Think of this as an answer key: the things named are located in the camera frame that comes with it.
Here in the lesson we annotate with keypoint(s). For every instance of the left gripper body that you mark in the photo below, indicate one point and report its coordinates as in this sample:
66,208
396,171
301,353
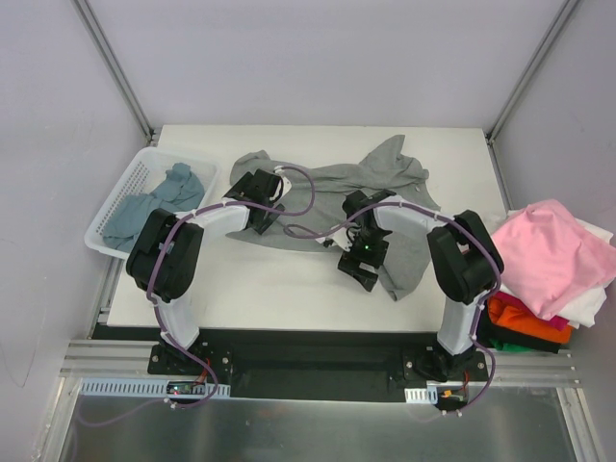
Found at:
239,191

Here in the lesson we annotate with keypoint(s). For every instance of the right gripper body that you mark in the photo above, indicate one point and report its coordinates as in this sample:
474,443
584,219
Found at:
359,266

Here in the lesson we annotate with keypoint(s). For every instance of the grey t-shirt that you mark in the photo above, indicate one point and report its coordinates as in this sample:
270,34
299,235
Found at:
385,168

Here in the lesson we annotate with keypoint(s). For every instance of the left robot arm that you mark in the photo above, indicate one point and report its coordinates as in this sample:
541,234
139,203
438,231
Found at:
164,258

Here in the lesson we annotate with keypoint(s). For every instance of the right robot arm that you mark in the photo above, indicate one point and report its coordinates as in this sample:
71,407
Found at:
466,263

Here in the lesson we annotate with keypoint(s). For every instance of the blue-grey t-shirt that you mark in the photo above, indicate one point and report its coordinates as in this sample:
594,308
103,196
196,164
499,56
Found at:
181,191

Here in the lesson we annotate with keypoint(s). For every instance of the white plastic laundry basket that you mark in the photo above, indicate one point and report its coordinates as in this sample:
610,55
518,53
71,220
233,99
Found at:
146,172

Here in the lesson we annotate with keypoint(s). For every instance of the orange t-shirt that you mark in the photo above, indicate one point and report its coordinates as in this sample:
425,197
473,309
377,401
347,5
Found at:
510,313

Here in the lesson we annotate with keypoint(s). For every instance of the green t-shirt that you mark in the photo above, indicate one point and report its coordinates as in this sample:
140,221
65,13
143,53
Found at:
508,347

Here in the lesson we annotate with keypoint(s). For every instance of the black t-shirt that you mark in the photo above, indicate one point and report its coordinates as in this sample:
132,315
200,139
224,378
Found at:
487,331

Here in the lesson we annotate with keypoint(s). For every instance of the white t-shirt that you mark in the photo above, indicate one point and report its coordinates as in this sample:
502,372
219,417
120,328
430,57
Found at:
577,298

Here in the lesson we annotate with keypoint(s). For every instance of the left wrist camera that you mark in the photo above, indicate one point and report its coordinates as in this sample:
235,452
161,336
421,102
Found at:
284,185

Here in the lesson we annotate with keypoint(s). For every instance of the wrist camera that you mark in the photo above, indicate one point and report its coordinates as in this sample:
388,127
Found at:
338,238
284,185

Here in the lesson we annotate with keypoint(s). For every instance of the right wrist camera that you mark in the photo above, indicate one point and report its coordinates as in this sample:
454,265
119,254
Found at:
338,238

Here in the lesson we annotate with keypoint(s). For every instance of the aluminium frame post left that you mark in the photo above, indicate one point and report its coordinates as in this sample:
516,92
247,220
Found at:
109,58

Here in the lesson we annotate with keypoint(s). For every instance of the aluminium frame post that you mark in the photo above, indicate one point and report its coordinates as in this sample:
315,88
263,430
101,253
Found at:
538,58
109,58

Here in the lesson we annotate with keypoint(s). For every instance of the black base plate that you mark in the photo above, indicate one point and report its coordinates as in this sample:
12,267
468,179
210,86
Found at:
318,365

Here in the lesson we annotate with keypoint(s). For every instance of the right cable duct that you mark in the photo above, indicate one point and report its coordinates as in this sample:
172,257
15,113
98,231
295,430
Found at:
427,395

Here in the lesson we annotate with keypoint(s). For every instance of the cable duct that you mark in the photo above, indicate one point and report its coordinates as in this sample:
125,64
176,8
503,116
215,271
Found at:
427,395
151,388

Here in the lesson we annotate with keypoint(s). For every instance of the aluminium front rail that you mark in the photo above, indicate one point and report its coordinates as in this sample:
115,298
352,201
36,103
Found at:
130,358

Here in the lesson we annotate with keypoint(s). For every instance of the left cable duct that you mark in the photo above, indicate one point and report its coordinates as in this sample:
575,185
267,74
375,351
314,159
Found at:
151,388

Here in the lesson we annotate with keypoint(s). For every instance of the aluminium frame post right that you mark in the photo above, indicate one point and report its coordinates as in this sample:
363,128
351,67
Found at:
538,58

